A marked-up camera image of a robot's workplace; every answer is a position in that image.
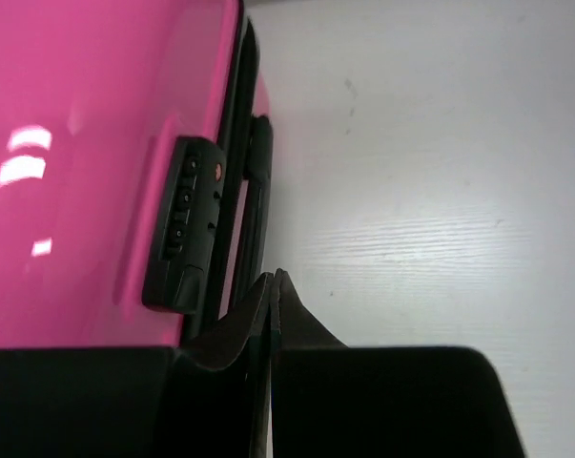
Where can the pink hard-shell suitcase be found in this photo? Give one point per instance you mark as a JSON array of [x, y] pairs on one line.
[[134, 150]]

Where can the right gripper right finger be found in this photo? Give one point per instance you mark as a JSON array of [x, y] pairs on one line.
[[301, 351]]

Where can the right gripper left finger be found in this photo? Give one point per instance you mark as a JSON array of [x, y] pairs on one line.
[[219, 385]]

